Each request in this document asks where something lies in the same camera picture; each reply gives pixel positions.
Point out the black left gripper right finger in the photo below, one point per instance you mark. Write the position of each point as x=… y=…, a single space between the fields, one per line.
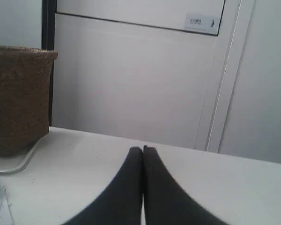
x=165 y=202

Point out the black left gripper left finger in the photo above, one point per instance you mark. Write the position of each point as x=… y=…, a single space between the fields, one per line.
x=121 y=202

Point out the white tray under basket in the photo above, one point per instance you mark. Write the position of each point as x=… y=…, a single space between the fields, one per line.
x=14 y=163

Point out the white paper sheet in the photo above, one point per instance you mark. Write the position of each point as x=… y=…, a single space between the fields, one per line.
x=5 y=211

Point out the brown woven basket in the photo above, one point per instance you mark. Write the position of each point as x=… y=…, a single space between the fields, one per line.
x=24 y=96

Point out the white wall sign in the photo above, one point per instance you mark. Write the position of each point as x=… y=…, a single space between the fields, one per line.
x=204 y=23

